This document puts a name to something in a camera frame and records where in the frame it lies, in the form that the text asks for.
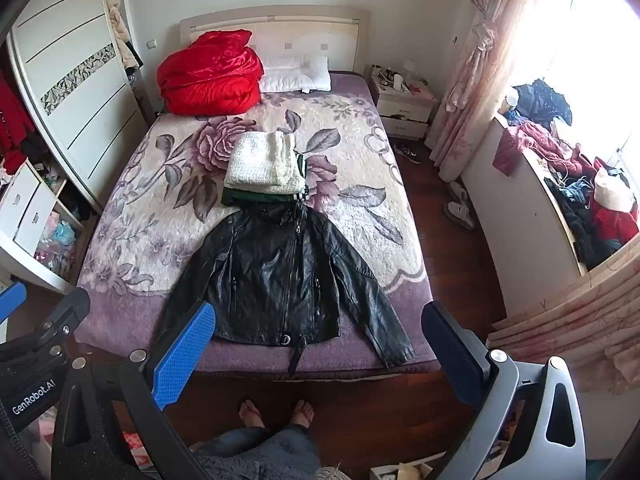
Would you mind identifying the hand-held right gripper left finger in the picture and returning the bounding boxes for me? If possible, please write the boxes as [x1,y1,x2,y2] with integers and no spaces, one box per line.
[51,301,217,480]

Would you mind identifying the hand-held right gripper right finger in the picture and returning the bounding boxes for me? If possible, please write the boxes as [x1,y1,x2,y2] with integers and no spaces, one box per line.
[421,301,587,480]

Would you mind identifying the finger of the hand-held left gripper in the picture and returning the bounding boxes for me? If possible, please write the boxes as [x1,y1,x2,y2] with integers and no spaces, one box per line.
[0,281,27,328]
[0,287,92,363]

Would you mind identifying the black leather jacket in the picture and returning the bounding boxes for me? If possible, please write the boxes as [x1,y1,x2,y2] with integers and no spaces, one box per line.
[155,200,416,376]

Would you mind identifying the pile of pastel clothes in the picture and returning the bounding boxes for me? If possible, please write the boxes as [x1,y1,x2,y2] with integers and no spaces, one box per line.
[35,210,83,277]

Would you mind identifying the pile of red clothes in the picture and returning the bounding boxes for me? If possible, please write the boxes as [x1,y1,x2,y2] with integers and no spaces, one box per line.
[0,67,36,171]

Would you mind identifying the pile of mixed clothes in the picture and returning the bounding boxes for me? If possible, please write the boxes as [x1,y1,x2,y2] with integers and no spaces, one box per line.
[492,77,640,271]

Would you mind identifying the person's left foot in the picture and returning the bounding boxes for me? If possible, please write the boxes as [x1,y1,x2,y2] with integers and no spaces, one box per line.
[238,399,266,429]

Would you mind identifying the person's foot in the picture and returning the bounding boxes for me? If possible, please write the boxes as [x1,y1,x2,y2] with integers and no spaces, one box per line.
[291,399,316,429]
[238,399,266,429]

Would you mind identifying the white drawer unit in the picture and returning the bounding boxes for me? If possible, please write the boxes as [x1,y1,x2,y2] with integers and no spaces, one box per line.
[0,160,56,261]

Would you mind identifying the white cardboard box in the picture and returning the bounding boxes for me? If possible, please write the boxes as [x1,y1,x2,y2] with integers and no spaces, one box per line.
[369,460,434,480]

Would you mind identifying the person's grey pants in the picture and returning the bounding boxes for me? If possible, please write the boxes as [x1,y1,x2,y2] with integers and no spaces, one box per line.
[192,422,321,480]

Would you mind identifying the pink floral curtain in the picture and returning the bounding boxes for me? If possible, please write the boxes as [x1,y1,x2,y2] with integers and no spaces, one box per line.
[487,247,640,396]
[429,0,551,183]

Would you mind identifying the person's right foot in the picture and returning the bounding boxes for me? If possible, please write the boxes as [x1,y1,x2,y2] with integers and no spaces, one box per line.
[291,399,316,429]

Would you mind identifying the white windowsill cabinet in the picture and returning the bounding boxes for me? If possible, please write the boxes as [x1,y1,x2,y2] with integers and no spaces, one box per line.
[460,112,591,321]

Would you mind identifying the green folded garment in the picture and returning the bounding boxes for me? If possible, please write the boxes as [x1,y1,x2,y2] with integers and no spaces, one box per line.
[221,152,308,207]

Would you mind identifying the white knit sweater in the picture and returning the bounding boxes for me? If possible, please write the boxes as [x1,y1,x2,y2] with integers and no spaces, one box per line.
[223,131,307,196]

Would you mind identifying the white sliding-door wardrobe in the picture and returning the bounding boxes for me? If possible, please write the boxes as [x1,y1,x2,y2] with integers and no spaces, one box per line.
[0,0,147,296]

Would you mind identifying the beige hat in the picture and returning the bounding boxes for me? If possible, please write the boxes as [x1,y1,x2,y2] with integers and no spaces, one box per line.
[592,167,635,213]

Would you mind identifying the white nightstand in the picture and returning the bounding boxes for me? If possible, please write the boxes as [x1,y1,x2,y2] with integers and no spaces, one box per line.
[369,64,439,141]

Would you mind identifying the red duvet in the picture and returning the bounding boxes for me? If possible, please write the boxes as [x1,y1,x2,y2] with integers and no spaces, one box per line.
[156,30,265,117]

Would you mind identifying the beige hanging garment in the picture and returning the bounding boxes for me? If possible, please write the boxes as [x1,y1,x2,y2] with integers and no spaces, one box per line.
[106,0,133,68]

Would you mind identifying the white pillow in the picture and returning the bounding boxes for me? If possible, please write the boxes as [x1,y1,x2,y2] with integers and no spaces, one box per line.
[260,54,332,94]

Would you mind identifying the bright window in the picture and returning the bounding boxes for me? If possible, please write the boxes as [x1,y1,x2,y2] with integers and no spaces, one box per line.
[540,0,640,161]

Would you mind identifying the bed with white headboard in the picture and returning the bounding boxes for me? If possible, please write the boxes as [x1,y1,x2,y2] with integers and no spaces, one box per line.
[75,5,441,376]

